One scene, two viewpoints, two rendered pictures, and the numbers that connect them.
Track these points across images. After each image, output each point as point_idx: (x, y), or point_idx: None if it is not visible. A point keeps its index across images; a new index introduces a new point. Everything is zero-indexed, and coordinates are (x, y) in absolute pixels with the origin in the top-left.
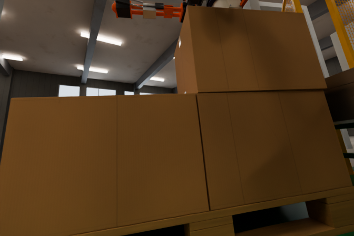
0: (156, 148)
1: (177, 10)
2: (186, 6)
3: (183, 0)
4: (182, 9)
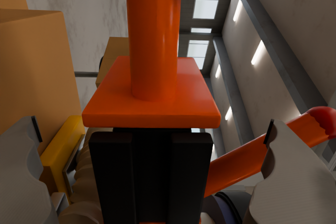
0: None
1: (129, 54)
2: (160, 159)
3: (269, 125)
4: (115, 119)
